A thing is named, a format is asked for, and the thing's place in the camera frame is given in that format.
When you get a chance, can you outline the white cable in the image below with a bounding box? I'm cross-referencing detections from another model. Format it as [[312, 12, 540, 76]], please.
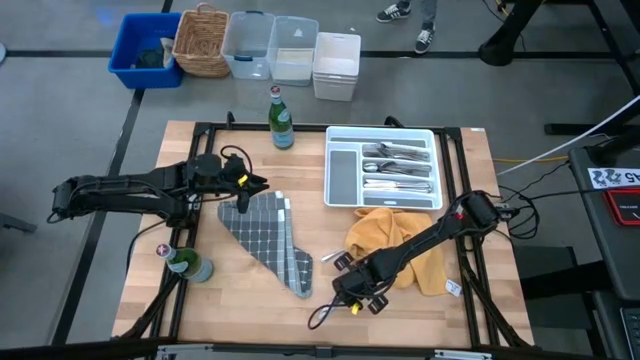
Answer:
[[494, 93, 640, 176]]

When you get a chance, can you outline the black cable bundle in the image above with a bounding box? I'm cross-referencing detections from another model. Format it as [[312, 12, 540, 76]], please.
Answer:
[[499, 184, 542, 241]]

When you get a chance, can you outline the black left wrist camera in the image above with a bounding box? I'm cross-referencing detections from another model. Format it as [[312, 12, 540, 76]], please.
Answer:
[[222, 154, 247, 176]]

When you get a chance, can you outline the black pedestal base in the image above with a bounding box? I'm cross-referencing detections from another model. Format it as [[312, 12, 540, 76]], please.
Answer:
[[478, 0, 532, 68]]

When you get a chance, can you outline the person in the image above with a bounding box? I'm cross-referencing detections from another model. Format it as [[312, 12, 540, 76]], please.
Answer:
[[418, 0, 440, 32]]

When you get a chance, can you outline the black desk leg frame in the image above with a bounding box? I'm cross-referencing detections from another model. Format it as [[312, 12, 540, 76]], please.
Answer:
[[543, 0, 640, 137]]

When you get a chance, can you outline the yellow waffle cloth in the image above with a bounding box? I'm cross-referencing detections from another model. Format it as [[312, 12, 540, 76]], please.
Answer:
[[344, 207, 464, 298]]

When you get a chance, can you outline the clear bin with blue latches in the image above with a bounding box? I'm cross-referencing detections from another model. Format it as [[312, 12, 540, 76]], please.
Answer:
[[220, 10, 277, 82]]

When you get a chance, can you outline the black camera cable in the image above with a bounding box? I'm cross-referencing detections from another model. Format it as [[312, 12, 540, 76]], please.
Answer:
[[307, 292, 362, 331], [218, 144, 255, 177]]

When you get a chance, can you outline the wicker basket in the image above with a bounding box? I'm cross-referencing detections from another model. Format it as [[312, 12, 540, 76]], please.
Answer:
[[171, 1, 233, 79]]

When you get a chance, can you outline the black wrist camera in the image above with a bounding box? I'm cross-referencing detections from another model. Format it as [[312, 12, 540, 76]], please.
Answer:
[[331, 273, 360, 304], [222, 154, 247, 176]]

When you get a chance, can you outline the black right camera cable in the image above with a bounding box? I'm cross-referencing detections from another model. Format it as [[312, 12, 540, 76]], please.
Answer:
[[307, 292, 362, 331]]

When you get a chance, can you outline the grey keyboard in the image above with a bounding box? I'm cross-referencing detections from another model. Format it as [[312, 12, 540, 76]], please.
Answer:
[[619, 306, 640, 360]]

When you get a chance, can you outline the black left camera cable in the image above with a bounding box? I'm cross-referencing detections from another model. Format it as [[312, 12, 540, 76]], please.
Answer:
[[218, 144, 255, 177]]

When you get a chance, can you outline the green glass water bottle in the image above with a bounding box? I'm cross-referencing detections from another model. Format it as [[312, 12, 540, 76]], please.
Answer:
[[155, 243, 216, 285], [268, 85, 296, 151]]

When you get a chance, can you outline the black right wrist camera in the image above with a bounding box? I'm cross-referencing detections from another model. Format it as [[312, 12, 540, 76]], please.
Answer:
[[331, 273, 360, 304]]

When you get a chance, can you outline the red framed device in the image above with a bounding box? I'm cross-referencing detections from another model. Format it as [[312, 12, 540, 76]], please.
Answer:
[[603, 188, 640, 227]]

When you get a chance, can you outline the blue plastic bin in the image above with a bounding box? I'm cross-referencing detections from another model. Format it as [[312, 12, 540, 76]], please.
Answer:
[[107, 11, 184, 91]]

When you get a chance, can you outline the silver table knife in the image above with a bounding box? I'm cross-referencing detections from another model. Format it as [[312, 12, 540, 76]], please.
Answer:
[[363, 178, 434, 189], [364, 185, 433, 195]]

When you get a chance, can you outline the white plastic bin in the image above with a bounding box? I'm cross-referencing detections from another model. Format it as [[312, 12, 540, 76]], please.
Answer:
[[311, 31, 363, 103]]

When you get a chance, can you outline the black desk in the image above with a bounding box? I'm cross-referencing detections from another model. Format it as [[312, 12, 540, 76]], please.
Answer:
[[568, 127, 640, 302]]

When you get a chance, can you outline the white printed label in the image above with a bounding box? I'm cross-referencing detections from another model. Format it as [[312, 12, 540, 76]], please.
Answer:
[[587, 167, 640, 191]]

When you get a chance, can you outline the black power cable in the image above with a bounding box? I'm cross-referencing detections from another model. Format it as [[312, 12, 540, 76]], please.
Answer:
[[124, 217, 171, 275]]

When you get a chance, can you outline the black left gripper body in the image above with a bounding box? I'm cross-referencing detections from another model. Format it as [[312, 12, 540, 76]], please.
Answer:
[[212, 167, 254, 199]]

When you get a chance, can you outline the white plastic cutlery tray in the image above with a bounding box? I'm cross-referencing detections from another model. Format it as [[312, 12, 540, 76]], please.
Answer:
[[323, 125, 445, 212]]

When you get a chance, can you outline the grey checked cloth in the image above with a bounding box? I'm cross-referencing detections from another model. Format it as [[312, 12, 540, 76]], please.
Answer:
[[216, 190, 315, 300]]

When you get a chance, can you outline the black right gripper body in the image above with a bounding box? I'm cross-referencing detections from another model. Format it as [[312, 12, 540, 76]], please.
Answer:
[[344, 249, 404, 297]]

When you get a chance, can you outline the grey furniture foot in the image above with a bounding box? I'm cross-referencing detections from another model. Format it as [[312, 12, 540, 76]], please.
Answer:
[[0, 211, 39, 234]]

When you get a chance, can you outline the dark cloth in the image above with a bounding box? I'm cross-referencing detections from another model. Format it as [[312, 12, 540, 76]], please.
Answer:
[[133, 45, 167, 70]]

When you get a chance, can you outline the yellow floor cable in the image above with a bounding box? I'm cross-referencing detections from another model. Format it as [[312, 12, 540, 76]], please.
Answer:
[[492, 155, 572, 165]]

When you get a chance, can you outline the clear plastic storage bin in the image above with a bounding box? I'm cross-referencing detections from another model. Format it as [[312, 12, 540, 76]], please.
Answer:
[[267, 15, 321, 88]]

